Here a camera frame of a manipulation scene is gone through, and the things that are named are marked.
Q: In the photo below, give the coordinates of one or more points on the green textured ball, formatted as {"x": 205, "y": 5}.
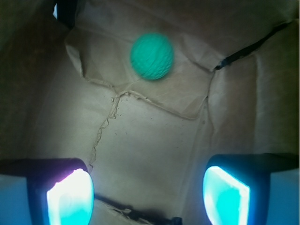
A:
{"x": 152, "y": 56}

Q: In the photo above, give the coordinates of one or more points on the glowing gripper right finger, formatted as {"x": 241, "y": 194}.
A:
{"x": 252, "y": 189}

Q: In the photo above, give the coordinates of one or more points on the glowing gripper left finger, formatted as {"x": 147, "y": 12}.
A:
{"x": 51, "y": 191}

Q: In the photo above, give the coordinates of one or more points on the brown paper bag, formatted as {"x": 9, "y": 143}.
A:
{"x": 72, "y": 93}

